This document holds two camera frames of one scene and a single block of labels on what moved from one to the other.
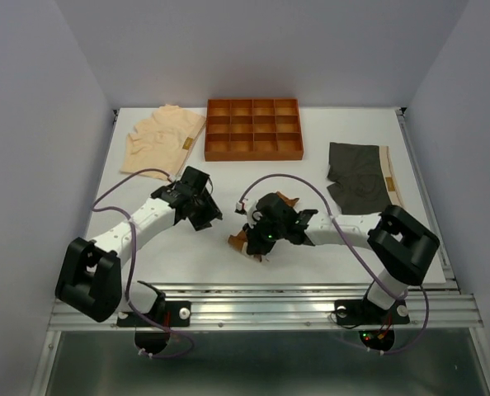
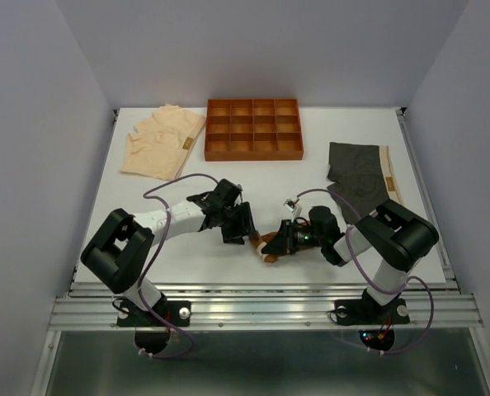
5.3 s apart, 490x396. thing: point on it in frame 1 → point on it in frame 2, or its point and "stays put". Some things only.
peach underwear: [161, 142] stays put
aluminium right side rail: [448, 271] stays put
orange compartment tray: [248, 129] stays put
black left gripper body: [195, 198] → [221, 210]
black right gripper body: [264, 232] → [304, 237]
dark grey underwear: [365, 176] stays put
